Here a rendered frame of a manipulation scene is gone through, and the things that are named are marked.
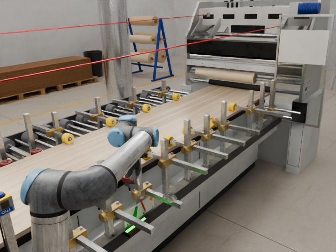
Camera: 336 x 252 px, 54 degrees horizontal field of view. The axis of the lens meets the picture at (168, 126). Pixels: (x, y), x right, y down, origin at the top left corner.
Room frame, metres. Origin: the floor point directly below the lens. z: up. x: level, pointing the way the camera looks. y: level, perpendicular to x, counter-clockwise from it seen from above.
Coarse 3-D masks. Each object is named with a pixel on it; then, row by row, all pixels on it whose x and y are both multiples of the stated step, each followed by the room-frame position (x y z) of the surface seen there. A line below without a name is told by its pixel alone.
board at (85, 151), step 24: (192, 96) 3.58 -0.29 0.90; (216, 96) 3.54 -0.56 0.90; (240, 96) 3.51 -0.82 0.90; (144, 120) 2.83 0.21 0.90; (168, 120) 2.80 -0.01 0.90; (192, 120) 2.78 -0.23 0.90; (72, 144) 2.33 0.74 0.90; (96, 144) 2.31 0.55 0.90; (0, 168) 1.97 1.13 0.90; (24, 168) 1.95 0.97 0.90; (72, 168) 1.93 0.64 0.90; (24, 216) 1.42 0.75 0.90; (0, 240) 1.24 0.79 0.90
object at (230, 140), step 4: (192, 132) 2.38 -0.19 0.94; (196, 132) 2.36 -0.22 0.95; (200, 132) 2.34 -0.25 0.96; (212, 136) 2.27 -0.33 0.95; (216, 136) 2.25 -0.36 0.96; (220, 136) 2.24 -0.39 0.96; (224, 136) 2.23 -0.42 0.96; (220, 140) 2.22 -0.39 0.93; (224, 140) 2.20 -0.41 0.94; (228, 140) 2.18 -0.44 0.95; (232, 140) 2.16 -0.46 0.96; (236, 140) 2.15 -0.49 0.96; (240, 140) 2.15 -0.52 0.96; (236, 144) 2.14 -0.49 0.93; (240, 144) 2.12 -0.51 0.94; (244, 144) 2.12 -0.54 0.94
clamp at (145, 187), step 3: (144, 183) 1.75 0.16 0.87; (144, 186) 1.72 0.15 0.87; (147, 186) 1.72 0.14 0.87; (150, 186) 1.73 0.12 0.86; (144, 189) 1.69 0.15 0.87; (132, 192) 1.66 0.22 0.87; (135, 192) 1.66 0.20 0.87; (138, 192) 1.66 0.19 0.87; (141, 192) 1.67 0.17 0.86; (144, 192) 1.69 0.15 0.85; (132, 195) 1.66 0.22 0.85; (135, 195) 1.65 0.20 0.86; (144, 195) 1.69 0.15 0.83; (135, 198) 1.65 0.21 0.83
